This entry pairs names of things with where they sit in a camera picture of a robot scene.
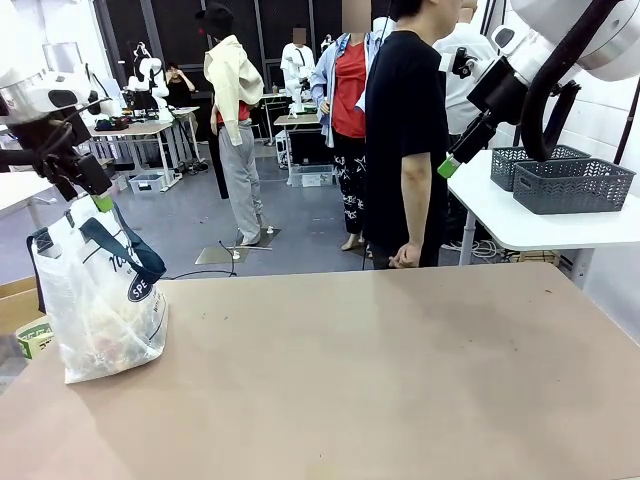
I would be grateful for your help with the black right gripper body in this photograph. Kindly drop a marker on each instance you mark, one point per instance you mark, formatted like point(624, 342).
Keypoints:
point(495, 92)

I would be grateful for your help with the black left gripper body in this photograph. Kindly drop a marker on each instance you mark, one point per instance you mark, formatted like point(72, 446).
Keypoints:
point(85, 175)

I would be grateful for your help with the white translucent mesh shopping bag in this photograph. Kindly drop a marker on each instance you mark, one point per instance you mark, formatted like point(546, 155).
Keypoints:
point(100, 325)

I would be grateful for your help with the person's right forearm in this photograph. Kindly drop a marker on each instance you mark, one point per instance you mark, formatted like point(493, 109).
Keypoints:
point(415, 220)

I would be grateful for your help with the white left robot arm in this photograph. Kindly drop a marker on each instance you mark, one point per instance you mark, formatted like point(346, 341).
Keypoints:
point(30, 95)

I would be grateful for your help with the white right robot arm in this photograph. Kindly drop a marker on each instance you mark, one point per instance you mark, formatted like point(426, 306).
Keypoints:
point(600, 35)

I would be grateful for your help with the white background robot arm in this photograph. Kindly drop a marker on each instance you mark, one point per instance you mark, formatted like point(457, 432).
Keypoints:
point(162, 95)

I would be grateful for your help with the person's right hand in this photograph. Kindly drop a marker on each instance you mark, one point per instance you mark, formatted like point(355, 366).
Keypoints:
point(407, 255)

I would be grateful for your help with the person in white shirt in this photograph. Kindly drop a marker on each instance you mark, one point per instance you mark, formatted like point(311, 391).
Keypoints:
point(457, 105)

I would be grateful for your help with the grey plastic perforated basket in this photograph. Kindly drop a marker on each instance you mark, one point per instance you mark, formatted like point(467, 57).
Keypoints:
point(505, 170)
point(570, 187)

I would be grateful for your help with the clear plastic storage bin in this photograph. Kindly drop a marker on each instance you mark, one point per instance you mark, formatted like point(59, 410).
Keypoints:
point(147, 184)
point(312, 176)

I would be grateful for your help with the white side table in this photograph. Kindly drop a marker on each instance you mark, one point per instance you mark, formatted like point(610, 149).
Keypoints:
point(500, 220)

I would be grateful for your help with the person in black t-shirt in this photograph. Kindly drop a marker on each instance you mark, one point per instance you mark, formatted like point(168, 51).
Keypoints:
point(395, 100)

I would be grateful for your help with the metal floor plate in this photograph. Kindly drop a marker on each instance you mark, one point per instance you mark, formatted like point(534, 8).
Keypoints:
point(267, 240)
point(215, 256)

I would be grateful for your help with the seated person in black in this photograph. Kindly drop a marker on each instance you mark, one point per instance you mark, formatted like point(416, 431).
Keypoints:
point(180, 92)

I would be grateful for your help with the person in red top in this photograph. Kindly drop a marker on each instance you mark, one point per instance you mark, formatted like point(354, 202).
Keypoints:
point(350, 100)

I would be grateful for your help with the wooden pallet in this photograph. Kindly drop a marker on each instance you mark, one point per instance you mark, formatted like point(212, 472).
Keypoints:
point(537, 257)

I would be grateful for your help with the brown cardboard box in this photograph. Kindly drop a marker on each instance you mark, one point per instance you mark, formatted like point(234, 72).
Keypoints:
point(20, 310)

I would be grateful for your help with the green and white box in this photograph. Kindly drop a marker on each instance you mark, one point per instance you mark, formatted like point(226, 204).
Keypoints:
point(35, 340)

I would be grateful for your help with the black monitor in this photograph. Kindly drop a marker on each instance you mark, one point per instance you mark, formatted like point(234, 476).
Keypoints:
point(312, 147)

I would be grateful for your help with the small wooden top desk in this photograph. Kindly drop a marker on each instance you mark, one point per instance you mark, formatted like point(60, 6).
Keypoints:
point(300, 120)

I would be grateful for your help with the person in cream hoodie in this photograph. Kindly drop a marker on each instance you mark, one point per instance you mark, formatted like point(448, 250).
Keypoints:
point(235, 90)

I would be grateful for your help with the white computer tower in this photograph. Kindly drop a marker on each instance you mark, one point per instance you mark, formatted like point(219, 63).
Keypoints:
point(282, 150)

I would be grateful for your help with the person in white t-shirt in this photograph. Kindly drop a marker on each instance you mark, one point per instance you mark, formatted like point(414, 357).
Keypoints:
point(295, 60)

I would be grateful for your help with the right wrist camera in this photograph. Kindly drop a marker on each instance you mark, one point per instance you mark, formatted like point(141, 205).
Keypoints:
point(457, 62)

